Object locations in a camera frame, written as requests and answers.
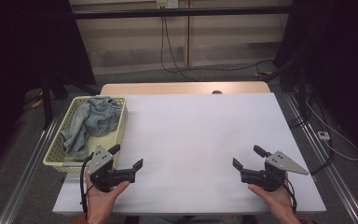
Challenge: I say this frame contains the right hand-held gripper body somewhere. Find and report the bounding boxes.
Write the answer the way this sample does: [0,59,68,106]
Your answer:
[240,150,310,192]

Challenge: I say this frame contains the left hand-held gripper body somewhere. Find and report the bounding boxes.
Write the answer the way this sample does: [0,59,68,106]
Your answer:
[87,145,137,193]

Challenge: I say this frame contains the light blue denim pants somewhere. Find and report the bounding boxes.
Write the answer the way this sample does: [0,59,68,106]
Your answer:
[59,95,124,161]

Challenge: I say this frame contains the yellow plastic basket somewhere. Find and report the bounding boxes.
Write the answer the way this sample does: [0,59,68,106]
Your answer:
[42,95,129,174]

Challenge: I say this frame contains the person's right hand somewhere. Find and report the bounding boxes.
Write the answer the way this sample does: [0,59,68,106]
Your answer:
[247,180,296,218]

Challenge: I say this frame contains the person's left hand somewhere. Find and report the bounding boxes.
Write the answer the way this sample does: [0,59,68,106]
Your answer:
[85,172,131,218]

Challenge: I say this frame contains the white table mat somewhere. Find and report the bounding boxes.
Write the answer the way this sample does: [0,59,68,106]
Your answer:
[51,92,327,216]

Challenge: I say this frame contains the black stand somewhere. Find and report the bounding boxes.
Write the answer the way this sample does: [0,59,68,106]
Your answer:
[272,57,312,123]
[40,73,101,131]

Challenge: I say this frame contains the black curtain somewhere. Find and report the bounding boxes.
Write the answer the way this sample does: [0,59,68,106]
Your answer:
[0,0,97,179]
[272,0,358,171]

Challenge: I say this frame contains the black horizontal bar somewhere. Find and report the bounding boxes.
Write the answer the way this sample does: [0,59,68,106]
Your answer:
[73,5,293,21]

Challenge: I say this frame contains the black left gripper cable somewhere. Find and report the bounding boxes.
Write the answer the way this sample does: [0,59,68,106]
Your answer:
[79,152,95,217]

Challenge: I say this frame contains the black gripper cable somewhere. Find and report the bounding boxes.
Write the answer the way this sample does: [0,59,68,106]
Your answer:
[273,173,298,215]
[79,152,95,217]

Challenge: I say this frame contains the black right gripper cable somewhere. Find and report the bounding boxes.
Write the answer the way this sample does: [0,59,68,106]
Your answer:
[273,173,298,215]

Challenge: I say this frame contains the black floor cable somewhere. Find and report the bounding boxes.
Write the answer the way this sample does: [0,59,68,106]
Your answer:
[287,114,336,175]

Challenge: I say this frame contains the aluminium floor rail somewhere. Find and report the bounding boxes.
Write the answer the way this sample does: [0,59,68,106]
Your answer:
[0,102,68,224]
[283,91,358,224]

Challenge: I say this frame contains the white floor cable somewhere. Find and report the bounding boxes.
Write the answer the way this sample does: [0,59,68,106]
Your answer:
[304,101,358,162]

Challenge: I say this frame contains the black hanging cable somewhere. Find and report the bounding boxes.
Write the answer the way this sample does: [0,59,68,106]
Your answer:
[159,7,275,82]

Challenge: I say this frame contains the white wall outlet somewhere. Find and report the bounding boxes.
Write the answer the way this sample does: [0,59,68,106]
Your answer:
[156,0,180,9]

